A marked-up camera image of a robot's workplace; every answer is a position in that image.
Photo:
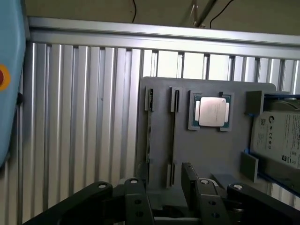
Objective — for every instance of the aluminium table frame rail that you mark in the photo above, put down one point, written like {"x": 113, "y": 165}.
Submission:
{"x": 140, "y": 35}

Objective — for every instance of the red emergency stop button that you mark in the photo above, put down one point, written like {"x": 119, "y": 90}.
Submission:
{"x": 2, "y": 77}

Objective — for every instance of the RAM stick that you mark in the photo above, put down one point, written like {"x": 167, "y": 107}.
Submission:
{"x": 150, "y": 131}
{"x": 174, "y": 131}

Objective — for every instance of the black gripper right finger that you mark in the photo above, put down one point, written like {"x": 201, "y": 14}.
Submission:
{"x": 206, "y": 201}

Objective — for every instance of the light blue robot body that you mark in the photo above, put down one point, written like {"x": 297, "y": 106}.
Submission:
{"x": 11, "y": 35}

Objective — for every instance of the metal stand leg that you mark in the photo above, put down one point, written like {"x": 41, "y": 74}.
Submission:
{"x": 204, "y": 12}

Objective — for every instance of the silver hard disk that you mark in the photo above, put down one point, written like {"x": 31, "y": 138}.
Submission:
{"x": 279, "y": 136}

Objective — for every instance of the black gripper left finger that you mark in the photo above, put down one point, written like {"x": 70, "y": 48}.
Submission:
{"x": 134, "y": 199}

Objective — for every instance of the silver CPU chip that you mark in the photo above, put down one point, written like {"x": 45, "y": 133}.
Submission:
{"x": 212, "y": 112}

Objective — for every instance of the grey parts rack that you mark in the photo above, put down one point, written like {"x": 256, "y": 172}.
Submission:
{"x": 211, "y": 150}

